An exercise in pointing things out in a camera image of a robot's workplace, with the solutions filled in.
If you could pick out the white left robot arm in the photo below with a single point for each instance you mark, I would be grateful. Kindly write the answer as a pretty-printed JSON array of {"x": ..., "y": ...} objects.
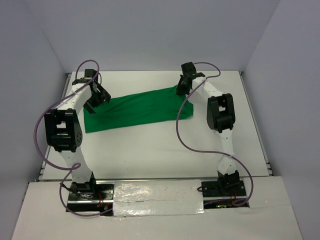
[{"x": 64, "y": 133}]

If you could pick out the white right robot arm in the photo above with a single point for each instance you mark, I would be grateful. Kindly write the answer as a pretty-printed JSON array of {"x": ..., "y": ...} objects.
[{"x": 220, "y": 118}]

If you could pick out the green t shirt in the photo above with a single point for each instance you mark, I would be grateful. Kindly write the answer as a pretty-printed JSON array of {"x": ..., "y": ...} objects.
[{"x": 138, "y": 109}]

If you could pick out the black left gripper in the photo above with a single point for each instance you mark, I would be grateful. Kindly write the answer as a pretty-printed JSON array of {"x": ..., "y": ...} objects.
[{"x": 105, "y": 96}]

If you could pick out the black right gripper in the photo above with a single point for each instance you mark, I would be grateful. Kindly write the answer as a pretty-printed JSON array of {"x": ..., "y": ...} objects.
[{"x": 180, "y": 91}]

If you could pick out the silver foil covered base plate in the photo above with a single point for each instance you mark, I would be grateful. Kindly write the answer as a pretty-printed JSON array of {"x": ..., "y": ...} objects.
[{"x": 157, "y": 198}]

